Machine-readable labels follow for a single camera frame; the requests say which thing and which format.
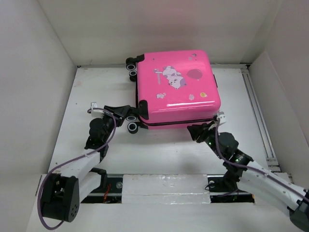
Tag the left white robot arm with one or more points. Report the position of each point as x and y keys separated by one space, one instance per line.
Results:
x=68 y=184

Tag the aluminium frame rail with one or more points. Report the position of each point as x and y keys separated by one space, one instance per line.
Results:
x=271 y=158

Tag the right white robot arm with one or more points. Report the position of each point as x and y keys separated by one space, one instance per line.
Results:
x=246 y=174

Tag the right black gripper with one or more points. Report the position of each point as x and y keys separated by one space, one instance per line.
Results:
x=201 y=130

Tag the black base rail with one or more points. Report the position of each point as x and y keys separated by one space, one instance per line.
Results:
x=166 y=189

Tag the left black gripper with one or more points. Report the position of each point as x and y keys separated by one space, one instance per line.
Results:
x=120 y=111

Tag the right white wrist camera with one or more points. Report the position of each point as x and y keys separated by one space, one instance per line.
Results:
x=220 y=118

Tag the pink hard-shell suitcase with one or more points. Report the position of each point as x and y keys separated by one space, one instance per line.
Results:
x=174 y=89

